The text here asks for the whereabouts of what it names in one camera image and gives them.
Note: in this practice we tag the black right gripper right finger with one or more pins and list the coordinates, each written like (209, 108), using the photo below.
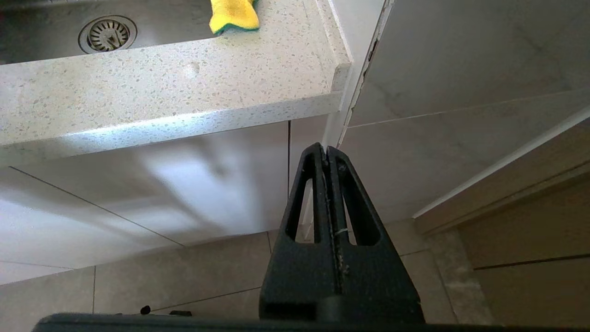
(378, 286)

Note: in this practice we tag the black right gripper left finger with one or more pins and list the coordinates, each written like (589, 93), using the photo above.
(299, 276)

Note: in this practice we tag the yellow green sponge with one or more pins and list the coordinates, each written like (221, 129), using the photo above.
(233, 14)

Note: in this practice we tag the stainless steel sink basin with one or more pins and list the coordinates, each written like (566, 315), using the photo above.
(41, 27)

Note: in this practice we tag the white cabinet door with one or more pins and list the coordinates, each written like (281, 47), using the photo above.
(184, 193)

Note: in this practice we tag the round metal drain strainer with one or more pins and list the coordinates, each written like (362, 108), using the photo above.
(107, 34)

